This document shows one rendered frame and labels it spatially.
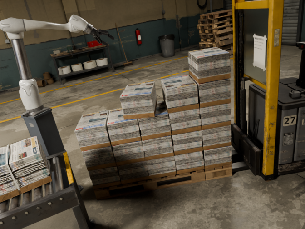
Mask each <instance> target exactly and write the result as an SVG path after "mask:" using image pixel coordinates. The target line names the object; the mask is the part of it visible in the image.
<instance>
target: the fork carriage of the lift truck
mask: <svg viewBox="0 0 305 229"><path fill-rule="evenodd" d="M231 134H232V135H231V137H232V140H231V141H232V146H233V148H234V149H236V150H237V152H238V153H239V155H240V157H241V158H242V159H243V161H245V162H246V163H247V164H248V166H249V169H250V170H251V171H252V173H253V174H254V175H255V176H256V175H260V157H261V150H260V149H259V148H258V147H257V146H256V145H255V144H254V143H253V142H252V141H251V140H250V139H249V138H248V136H247V135H246V134H245V133H244V132H243V131H242V130H241V129H240V128H239V127H238V126H237V125H236V124H235V123H234V124H231Z"/></svg>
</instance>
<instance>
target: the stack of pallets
mask: <svg viewBox="0 0 305 229"><path fill-rule="evenodd" d="M205 16H206V18H205ZM203 21H205V22H203ZM202 26H204V27H202ZM232 27H233V17H232V9H228V10H221V11H217V12H211V13H207V14H202V15H200V19H199V20H198V25H197V29H199V35H200V38H201V42H199V48H200V50H201V49H204V48H206V49H207V48H213V47H217V46H216V41H215V37H214V33H213V32H216V31H219V30H224V29H228V28H232ZM204 30H205V31H204ZM226 35H228V34H226ZM222 36H225V35H221V36H219V37H222ZM206 39H207V40H206ZM228 39H229V38H227V39H223V40H220V41H224V40H228ZM229 45H230V44H229ZM229 45H225V46H229ZM225 46H222V47H225Z"/></svg>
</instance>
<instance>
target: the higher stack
mask: <svg viewBox="0 0 305 229"><path fill-rule="evenodd" d="M229 58H230V53H229V52H227V51H225V50H222V49H220V48H217V47H213V48H207V49H201V50H194V51H190V52H188V64H189V65H188V66H189V70H190V72H192V73H193V75H195V76H196V77H197V78H198V79H200V78H206V77H212V76H217V75H224V74H229V73H230V72H231V68H230V59H229ZM189 76H190V77H191V75H189ZM191 79H193V78H192V77H191ZM193 81H194V82H195V83H196V84H197V89H198V90H197V91H198V102H199V103H200V104H201V103H206V102H212V101H217V100H224V99H229V98H230V97H231V85H230V79H229V78H228V79H222V80H215V81H210V82H205V83H197V82H196V81H195V80H194V79H193ZM199 110H200V114H199V115H200V119H201V126H205V125H210V124H217V123H222V122H228V121H231V108H230V103H226V104H220V105H213V106H208V107H203V108H200V107H199ZM201 131H202V146H203V147H204V146H210V145H216V144H223V143H228V142H231V140H232V137H231V135H232V134H231V126H230V125H227V126H222V127H217V128H211V129H204V130H201ZM202 154H203V159H204V165H205V166H208V165H213V164H220V163H225V162H231V161H232V146H226V147H220V148H215V149H208V150H203V151H202ZM204 170H205V180H211V179H218V178H224V177H229V176H232V165H226V166H221V167H216V168H211V169H204Z"/></svg>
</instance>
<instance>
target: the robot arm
mask: <svg viewBox="0 0 305 229"><path fill-rule="evenodd" d="M0 29H1V30H2V31H4V32H6V33H7V35H8V38H9V39H10V40H11V43H12V47H13V51H14V55H15V59H16V63H17V66H18V70H19V74H20V78H21V80H20V81H19V85H20V90H19V94H20V97H21V100H22V102H23V104H24V106H25V109H26V112H24V113H23V117H26V116H33V117H34V116H36V115H38V114H40V113H42V112H44V111H46V110H49V109H50V108H49V107H44V105H43V103H42V99H41V96H40V94H39V89H38V86H37V82H36V80H35V79H34V78H32V75H31V71H30V66H29V62H28V58H27V54H26V50H25V45H24V42H23V38H24V32H25V31H29V30H35V29H55V30H69V31H70V32H74V33H79V32H81V31H84V32H86V33H88V34H89V33H90V34H91V35H92V36H93V38H95V39H96V40H97V42H98V43H99V44H100V43H102V44H103V45H105V46H107V47H108V44H107V43H106V42H104V41H102V40H101V39H100V36H101V35H107V37H109V38H111V39H112V40H114V37H113V36H111V35H110V34H109V32H108V31H105V30H101V29H99V30H97V29H96V28H94V27H93V26H92V25H91V24H90V23H88V22H87V21H86V20H84V19H83V18H81V17H80V16H77V15H72V16H71V17H70V19H69V22H68V23H66V24H58V23H52V22H46V21H35V20H26V19H16V18H7V19H4V20H2V21H0Z"/></svg>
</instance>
